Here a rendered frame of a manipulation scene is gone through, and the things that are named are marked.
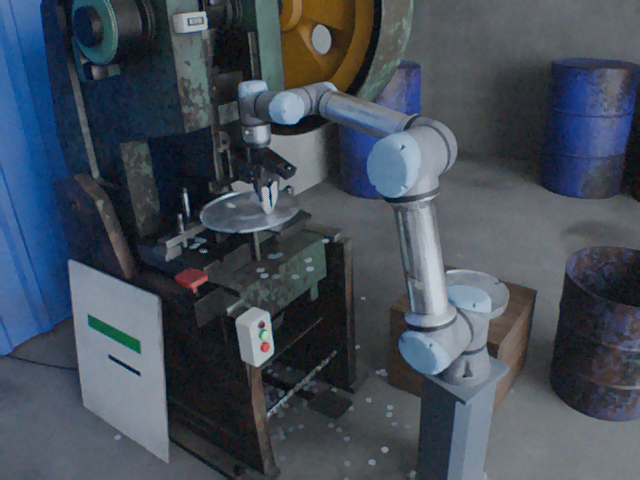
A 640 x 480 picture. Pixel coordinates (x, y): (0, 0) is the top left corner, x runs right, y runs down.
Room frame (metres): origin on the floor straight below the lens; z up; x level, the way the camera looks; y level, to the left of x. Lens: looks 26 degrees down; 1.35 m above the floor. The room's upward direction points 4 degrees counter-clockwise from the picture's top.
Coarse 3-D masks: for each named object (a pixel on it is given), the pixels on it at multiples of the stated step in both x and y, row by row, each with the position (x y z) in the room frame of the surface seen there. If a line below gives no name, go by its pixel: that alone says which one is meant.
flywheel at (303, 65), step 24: (288, 0) 1.70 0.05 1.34; (312, 0) 1.68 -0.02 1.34; (336, 0) 1.63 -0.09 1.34; (360, 0) 1.54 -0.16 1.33; (288, 24) 1.70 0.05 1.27; (312, 24) 1.69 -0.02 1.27; (336, 24) 1.63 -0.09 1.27; (360, 24) 1.54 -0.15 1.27; (288, 48) 1.75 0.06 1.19; (312, 48) 1.71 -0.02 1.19; (336, 48) 1.64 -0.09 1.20; (360, 48) 1.54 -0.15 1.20; (288, 72) 1.75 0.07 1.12; (312, 72) 1.69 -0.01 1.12; (336, 72) 1.61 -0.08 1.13; (360, 72) 1.56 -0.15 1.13
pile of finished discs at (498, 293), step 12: (444, 276) 1.64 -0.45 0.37; (456, 276) 1.62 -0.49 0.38; (468, 276) 1.61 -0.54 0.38; (480, 276) 1.61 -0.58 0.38; (480, 288) 1.51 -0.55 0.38; (492, 288) 1.52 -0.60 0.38; (504, 288) 1.51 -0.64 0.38; (492, 300) 1.44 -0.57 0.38; (504, 300) 1.44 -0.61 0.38; (492, 312) 1.38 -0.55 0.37
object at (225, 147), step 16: (224, 80) 1.42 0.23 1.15; (240, 80) 1.46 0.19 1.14; (224, 96) 1.41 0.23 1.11; (224, 112) 1.40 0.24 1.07; (224, 128) 1.40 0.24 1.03; (240, 128) 1.45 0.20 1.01; (224, 144) 1.37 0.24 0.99; (192, 160) 1.41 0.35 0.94; (208, 160) 1.37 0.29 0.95; (224, 160) 1.37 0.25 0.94; (240, 160) 1.39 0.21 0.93; (208, 176) 1.38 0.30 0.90; (224, 176) 1.38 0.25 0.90
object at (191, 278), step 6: (186, 270) 1.09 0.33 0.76; (192, 270) 1.09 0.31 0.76; (198, 270) 1.09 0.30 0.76; (180, 276) 1.06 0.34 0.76; (186, 276) 1.06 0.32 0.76; (192, 276) 1.06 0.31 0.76; (198, 276) 1.06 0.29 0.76; (204, 276) 1.06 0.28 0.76; (180, 282) 1.04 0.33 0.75; (186, 282) 1.03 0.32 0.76; (192, 282) 1.03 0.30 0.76; (198, 282) 1.04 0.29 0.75; (192, 288) 1.06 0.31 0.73
